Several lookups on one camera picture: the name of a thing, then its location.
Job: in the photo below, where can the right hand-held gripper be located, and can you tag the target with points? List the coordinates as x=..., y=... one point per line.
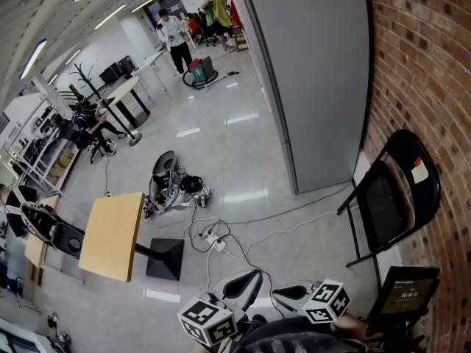
x=325, y=302

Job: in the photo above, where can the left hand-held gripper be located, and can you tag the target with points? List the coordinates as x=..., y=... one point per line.
x=208, y=322

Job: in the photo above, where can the black folding chair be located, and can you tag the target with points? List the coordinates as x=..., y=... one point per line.
x=382, y=204

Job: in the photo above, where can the person's right forearm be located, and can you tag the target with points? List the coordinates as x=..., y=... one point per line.
x=349, y=326

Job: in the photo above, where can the person's black printed shirt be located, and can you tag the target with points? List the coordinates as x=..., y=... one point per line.
x=294, y=338

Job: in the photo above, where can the white power strip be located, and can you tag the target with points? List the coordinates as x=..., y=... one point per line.
x=215, y=242

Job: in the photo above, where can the small spare hand-held gripper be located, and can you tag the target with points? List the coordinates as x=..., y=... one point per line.
x=203, y=197

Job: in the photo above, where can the small black floor gadget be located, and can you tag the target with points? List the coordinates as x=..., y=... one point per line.
x=150, y=207

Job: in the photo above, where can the wooden table with black base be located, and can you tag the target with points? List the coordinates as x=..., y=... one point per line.
x=110, y=234

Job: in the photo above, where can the black round device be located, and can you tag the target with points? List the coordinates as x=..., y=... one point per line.
x=190, y=184

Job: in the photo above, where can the yellow sticky note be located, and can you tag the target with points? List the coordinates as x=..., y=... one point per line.
x=419, y=174

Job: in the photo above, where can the red tape piece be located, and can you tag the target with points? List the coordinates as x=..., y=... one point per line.
x=418, y=162

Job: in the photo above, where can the small wooden side table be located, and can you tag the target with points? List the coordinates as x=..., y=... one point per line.
x=35, y=246

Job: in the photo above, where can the black white mesh device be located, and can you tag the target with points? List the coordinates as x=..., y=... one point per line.
x=37, y=221

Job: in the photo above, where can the grey partition panel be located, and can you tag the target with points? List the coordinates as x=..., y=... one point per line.
x=316, y=86

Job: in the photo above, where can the black coat rack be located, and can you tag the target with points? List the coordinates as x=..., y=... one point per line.
x=110, y=114

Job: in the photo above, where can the metal storage shelf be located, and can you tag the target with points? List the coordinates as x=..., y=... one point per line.
x=44, y=149

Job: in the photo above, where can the white round table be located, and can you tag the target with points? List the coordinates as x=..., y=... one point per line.
x=123, y=90

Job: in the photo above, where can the red green vacuum cleaner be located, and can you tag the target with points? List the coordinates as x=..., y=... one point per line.
x=197, y=73

